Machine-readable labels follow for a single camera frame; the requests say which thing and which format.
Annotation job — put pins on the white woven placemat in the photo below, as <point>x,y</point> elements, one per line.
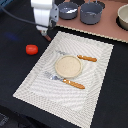
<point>67,79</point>

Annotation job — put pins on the red tomato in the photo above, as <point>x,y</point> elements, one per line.
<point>31,49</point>

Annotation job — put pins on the wooden handled knife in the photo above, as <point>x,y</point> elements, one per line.
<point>78,56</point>

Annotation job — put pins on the beige round plate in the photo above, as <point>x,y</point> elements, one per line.
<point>68,66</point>

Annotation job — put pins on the grey frying pan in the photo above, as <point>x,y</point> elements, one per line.
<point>64,7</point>

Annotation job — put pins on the beige bowl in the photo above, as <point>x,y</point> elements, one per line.
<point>123,16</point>

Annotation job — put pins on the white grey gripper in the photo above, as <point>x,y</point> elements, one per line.
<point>46,14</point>

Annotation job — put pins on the red grilled sausage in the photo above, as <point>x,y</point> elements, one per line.
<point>48,37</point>

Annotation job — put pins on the wooden handled fork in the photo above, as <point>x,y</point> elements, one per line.
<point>69,82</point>

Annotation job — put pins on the white fish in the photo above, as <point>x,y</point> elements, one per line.
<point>71,11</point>

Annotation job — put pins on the grey cooking pot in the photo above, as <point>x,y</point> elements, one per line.
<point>90,12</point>

